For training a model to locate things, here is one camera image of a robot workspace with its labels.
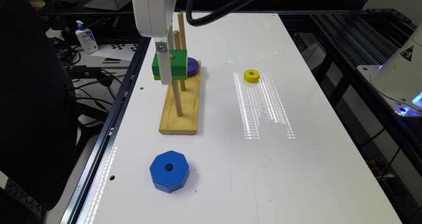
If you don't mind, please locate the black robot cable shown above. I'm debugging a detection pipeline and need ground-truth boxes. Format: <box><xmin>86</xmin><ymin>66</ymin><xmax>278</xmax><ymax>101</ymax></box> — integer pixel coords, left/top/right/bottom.
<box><xmin>185</xmin><ymin>0</ymin><xmax>273</xmax><ymax>28</ymax></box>

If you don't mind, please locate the wooden peg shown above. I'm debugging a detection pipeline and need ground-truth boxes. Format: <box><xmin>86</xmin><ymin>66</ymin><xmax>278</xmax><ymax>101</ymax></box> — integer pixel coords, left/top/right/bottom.
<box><xmin>173</xmin><ymin>30</ymin><xmax>186</xmax><ymax>92</ymax></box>
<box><xmin>177</xmin><ymin>12</ymin><xmax>187</xmax><ymax>49</ymax></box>
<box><xmin>170</xmin><ymin>54</ymin><xmax>183</xmax><ymax>117</ymax></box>

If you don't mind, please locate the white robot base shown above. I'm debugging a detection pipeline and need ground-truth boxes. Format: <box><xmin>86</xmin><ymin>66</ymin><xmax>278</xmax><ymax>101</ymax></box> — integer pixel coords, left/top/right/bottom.
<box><xmin>357</xmin><ymin>26</ymin><xmax>421</xmax><ymax>117</ymax></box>

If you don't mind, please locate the wooden peg base board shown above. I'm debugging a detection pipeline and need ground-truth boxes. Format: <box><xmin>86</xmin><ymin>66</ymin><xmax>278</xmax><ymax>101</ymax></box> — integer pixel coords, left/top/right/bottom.
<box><xmin>159</xmin><ymin>70</ymin><xmax>200</xmax><ymax>135</ymax></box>

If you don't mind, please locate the grey monitor stand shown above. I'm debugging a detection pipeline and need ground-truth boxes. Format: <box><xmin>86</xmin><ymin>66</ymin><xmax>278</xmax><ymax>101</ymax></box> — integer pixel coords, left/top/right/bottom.
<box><xmin>84</xmin><ymin>0</ymin><xmax>132</xmax><ymax>11</ymax></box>

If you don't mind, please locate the purple ring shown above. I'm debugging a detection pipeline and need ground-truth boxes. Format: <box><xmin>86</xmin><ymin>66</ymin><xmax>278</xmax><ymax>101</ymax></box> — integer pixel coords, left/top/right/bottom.
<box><xmin>187</xmin><ymin>57</ymin><xmax>200</xmax><ymax>78</ymax></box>

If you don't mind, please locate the black office chair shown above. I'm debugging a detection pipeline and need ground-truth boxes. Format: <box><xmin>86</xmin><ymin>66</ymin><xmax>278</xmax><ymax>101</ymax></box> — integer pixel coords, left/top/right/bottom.
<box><xmin>0</xmin><ymin>0</ymin><xmax>109</xmax><ymax>211</ymax></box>

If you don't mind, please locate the front wooden peg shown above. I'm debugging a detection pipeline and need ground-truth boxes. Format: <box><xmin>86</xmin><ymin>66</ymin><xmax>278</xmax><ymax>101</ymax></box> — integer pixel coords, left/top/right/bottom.
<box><xmin>170</xmin><ymin>54</ymin><xmax>183</xmax><ymax>117</ymax></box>

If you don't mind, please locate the yellow ring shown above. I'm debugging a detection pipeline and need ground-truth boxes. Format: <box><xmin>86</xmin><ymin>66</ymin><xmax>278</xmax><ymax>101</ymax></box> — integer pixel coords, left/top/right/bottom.
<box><xmin>243</xmin><ymin>69</ymin><xmax>260</xmax><ymax>84</ymax></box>

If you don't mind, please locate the blue octagonal block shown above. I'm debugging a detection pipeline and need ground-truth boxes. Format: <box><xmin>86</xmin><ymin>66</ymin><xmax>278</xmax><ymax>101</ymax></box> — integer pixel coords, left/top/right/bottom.
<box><xmin>150</xmin><ymin>150</ymin><xmax>189</xmax><ymax>193</ymax></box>

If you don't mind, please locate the green square block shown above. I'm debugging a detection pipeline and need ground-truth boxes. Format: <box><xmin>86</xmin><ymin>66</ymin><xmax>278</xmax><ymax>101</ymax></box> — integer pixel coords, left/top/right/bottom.
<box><xmin>152</xmin><ymin>49</ymin><xmax>188</xmax><ymax>80</ymax></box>

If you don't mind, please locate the back wooden peg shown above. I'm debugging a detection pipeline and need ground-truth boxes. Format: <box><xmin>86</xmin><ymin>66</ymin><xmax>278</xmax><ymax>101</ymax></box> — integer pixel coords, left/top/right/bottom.
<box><xmin>177</xmin><ymin>12</ymin><xmax>187</xmax><ymax>49</ymax></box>

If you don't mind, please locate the middle wooden peg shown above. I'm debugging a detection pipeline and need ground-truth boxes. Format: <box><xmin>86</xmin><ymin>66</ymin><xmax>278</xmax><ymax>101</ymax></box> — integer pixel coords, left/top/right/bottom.
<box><xmin>173</xmin><ymin>30</ymin><xmax>186</xmax><ymax>92</ymax></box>

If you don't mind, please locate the white lotion pump bottle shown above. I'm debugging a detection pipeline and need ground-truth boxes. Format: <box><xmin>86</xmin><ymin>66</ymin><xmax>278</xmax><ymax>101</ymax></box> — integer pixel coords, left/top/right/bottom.
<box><xmin>75</xmin><ymin>20</ymin><xmax>99</xmax><ymax>54</ymax></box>

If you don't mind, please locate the checkerboard calibration sheet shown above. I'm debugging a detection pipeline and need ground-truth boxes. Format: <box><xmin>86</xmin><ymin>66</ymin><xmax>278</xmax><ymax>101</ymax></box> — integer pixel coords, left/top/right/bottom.
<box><xmin>92</xmin><ymin>43</ymin><xmax>138</xmax><ymax>61</ymax></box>

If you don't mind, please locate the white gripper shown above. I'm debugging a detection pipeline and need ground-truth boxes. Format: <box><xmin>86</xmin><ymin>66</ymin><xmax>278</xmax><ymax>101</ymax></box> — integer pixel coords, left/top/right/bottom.
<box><xmin>132</xmin><ymin>0</ymin><xmax>177</xmax><ymax>85</ymax></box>

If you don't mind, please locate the black cable bundle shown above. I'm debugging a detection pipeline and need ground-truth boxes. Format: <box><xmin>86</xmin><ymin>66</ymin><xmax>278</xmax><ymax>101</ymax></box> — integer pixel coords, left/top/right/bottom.
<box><xmin>49</xmin><ymin>38</ymin><xmax>82</xmax><ymax>69</ymax></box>

